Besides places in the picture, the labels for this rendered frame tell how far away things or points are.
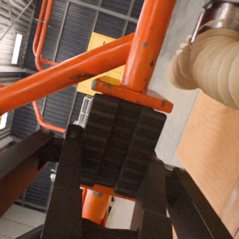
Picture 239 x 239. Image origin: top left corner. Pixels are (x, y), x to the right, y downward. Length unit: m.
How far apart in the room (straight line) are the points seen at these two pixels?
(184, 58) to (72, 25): 11.03
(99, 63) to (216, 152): 0.18
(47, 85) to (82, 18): 11.00
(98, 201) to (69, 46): 10.93
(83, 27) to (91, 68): 10.94
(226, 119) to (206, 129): 0.05
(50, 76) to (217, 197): 0.21
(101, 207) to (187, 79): 0.14
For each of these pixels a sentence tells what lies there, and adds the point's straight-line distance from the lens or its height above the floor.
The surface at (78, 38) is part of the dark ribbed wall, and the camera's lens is 11.01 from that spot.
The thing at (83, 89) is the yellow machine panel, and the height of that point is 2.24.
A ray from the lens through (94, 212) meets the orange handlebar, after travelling 0.19.
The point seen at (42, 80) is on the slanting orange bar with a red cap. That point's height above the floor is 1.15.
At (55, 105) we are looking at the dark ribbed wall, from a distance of 11.36.
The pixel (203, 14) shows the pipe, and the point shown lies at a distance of 0.19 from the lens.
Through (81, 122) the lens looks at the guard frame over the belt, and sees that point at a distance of 7.76.
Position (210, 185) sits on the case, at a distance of 0.26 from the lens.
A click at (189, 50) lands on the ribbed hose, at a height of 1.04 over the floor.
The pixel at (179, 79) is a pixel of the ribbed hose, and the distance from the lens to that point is 0.21.
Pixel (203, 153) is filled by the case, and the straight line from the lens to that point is 0.29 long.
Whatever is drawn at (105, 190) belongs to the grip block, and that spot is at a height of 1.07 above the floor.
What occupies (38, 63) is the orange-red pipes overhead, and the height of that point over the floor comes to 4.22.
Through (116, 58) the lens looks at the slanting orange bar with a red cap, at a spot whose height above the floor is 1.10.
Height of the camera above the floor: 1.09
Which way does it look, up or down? 4 degrees down
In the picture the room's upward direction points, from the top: 73 degrees counter-clockwise
